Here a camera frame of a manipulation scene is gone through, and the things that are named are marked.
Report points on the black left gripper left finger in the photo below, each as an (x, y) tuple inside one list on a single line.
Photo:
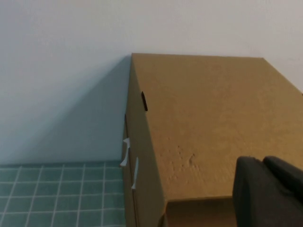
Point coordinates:
[(255, 203)]

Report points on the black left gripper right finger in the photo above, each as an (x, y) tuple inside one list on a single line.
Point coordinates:
[(288, 179)]

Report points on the cardboard shoe box shell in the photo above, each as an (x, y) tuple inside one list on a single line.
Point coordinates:
[(213, 118)]

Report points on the white plastic side clip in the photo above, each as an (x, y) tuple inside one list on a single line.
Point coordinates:
[(136, 172), (127, 153)]

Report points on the green checked tablecloth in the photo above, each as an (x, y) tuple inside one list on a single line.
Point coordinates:
[(47, 201)]

